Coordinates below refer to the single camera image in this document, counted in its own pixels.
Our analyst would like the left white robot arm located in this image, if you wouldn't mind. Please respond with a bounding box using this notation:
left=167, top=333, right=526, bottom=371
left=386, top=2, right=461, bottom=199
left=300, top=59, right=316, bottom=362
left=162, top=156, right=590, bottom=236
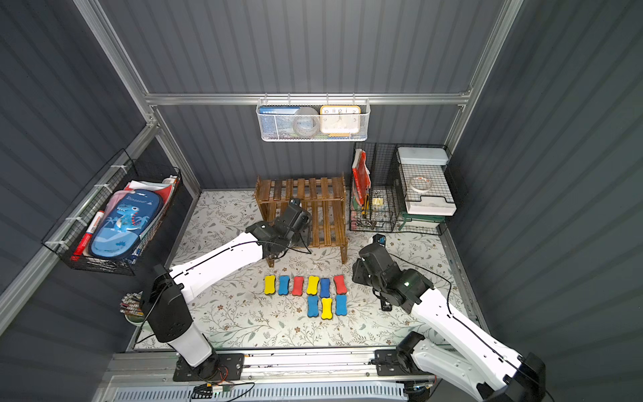
left=141, top=199, right=311, bottom=375

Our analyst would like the bundle of pencils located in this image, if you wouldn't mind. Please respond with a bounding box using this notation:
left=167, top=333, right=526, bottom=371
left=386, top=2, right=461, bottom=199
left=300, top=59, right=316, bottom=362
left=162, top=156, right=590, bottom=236
left=120, top=292, right=145, bottom=318

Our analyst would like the blue eraser top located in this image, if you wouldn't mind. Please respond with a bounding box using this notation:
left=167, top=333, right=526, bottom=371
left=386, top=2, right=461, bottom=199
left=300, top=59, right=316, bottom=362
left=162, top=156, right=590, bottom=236
left=319, top=278, right=331, bottom=299
left=277, top=276, right=291, bottom=296

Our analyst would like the blue dinosaur pencil case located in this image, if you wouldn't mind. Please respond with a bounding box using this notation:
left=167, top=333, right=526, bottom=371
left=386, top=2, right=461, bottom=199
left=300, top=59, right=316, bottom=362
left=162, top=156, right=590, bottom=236
left=90, top=189, right=162, bottom=260

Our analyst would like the clear tape roll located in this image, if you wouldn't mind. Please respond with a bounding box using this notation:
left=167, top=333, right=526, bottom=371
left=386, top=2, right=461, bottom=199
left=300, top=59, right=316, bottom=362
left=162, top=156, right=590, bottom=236
left=409, top=176, right=432, bottom=194

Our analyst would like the wooden two-tier shelf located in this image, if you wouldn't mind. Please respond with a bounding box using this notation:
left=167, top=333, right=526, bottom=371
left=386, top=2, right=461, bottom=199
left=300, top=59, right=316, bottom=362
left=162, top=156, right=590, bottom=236
left=255, top=177, right=348, bottom=264

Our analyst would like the white paper tray stack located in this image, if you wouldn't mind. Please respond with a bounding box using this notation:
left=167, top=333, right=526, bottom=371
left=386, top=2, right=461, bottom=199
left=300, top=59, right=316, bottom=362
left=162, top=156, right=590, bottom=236
left=397, top=147, right=457, bottom=217

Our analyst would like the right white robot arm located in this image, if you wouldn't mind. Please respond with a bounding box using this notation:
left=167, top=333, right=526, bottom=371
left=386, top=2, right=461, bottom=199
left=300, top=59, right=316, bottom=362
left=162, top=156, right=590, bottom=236
left=353, top=236, right=548, bottom=401

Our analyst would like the red booklet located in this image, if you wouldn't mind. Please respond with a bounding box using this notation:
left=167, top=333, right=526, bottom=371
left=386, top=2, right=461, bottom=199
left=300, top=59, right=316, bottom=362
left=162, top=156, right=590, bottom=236
left=352, top=148, right=371, bottom=207

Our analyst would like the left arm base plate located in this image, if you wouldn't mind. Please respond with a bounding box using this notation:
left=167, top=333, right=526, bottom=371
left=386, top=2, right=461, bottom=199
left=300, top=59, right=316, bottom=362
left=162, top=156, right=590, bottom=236
left=172, top=353, right=245, bottom=384

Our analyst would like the grey tape roll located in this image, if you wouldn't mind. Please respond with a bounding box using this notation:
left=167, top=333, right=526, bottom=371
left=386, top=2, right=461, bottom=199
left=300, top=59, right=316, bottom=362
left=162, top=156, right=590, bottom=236
left=292, top=107, right=320, bottom=138

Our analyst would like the red eraser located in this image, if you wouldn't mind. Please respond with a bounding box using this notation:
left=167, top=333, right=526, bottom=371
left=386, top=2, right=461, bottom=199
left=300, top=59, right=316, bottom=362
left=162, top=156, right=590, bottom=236
left=291, top=276, right=304, bottom=296
left=333, top=275, right=348, bottom=295

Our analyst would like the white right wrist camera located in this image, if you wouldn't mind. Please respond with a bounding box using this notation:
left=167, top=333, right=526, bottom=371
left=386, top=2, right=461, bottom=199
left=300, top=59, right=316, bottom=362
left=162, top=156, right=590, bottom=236
left=373, top=234, right=387, bottom=247

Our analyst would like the white yellow alarm clock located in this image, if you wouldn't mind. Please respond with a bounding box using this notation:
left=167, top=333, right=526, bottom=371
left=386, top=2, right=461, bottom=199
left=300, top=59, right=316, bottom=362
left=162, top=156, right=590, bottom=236
left=320, top=105, right=362, bottom=137

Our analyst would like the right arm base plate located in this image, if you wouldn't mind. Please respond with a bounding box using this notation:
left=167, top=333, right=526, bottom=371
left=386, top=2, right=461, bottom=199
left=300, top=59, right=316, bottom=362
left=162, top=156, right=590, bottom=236
left=370, top=349, right=434, bottom=377

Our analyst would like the yellow eraser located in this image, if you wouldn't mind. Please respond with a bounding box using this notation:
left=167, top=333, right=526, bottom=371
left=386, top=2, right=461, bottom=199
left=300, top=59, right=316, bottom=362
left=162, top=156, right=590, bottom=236
left=306, top=276, right=320, bottom=296
left=321, top=298, right=333, bottom=320
left=264, top=275, right=276, bottom=295

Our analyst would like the green pencil cup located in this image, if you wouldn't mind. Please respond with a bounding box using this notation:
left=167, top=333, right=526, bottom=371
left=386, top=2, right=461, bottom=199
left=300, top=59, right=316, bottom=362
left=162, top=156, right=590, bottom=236
left=124, top=312, right=145, bottom=327

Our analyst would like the blue box in basket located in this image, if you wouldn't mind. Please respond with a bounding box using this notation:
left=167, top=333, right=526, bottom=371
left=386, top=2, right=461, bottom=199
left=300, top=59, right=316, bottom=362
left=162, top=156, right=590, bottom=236
left=256, top=106, right=301, bottom=142

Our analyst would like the black wire side basket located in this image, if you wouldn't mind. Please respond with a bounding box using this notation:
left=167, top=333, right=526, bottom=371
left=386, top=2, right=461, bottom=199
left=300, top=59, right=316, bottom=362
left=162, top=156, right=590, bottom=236
left=42, top=149, right=182, bottom=276

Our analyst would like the red white marker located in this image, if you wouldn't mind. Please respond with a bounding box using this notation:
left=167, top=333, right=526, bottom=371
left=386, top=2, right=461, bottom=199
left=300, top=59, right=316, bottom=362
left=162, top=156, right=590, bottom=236
left=70, top=210, right=105, bottom=261

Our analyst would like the blue eraser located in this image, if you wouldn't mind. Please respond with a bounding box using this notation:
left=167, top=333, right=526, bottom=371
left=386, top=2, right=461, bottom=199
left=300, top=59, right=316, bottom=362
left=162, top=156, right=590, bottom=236
left=277, top=276, right=291, bottom=296
left=335, top=295, right=348, bottom=316
left=306, top=295, right=320, bottom=318
left=319, top=278, right=331, bottom=299

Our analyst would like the black wire desk organizer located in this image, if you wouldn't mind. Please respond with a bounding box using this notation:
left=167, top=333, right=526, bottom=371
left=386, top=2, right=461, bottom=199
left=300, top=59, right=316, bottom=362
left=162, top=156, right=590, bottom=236
left=350, top=142, right=458, bottom=236

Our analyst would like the white wire hanging basket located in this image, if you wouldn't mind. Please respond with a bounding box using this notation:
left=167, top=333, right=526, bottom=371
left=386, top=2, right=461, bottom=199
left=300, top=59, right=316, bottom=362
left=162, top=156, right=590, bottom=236
left=255, top=97, right=371, bottom=142

